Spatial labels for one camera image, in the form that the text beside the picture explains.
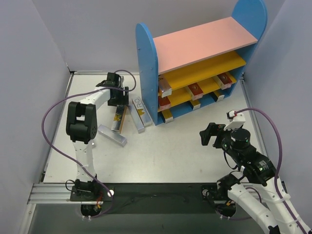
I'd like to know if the orange white RO toothpaste box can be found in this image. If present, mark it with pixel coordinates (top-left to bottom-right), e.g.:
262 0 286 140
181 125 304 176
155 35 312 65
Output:
111 105 127 134

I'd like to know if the silver RO box table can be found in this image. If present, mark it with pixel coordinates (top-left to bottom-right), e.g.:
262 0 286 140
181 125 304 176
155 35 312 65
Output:
212 91 225 102

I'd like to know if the red 3D toothpaste box top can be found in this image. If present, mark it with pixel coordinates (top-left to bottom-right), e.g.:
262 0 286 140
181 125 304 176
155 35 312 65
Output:
158 96 171 111

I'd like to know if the red 3d toothpaste box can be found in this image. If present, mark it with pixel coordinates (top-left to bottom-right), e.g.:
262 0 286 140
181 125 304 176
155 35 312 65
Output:
187 83 204 100
214 73 232 90
158 96 171 111

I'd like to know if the silver RO toothpaste box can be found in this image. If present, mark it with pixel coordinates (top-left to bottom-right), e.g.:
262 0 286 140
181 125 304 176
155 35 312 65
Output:
190 100 201 110

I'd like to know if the black toothpaste box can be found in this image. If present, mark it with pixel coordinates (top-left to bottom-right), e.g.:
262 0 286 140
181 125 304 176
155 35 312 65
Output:
161 109 174 123

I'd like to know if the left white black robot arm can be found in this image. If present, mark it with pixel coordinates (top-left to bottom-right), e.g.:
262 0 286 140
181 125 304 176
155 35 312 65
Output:
66 73 129 200

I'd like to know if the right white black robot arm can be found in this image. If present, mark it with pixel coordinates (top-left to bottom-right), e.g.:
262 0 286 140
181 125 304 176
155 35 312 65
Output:
199 122 312 234

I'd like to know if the blue shelf with coloured boards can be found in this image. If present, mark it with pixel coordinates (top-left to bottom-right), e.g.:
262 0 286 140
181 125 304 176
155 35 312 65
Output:
136 0 268 125

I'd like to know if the plain silver box diagonal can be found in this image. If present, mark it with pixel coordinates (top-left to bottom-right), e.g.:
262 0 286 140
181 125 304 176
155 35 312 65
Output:
128 104 145 134

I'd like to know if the plain silver box horizontal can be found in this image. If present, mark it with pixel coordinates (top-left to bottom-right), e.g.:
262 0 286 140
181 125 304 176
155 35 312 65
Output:
97 125 127 147

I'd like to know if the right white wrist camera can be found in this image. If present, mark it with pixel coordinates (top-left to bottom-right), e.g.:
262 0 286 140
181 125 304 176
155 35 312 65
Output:
224 110 246 131

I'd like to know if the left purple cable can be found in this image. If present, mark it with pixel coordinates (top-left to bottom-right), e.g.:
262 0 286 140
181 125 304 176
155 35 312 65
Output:
41 70 137 217

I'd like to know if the aluminium frame rail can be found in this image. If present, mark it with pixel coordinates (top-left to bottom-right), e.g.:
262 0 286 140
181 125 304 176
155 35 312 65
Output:
28 183 229 205

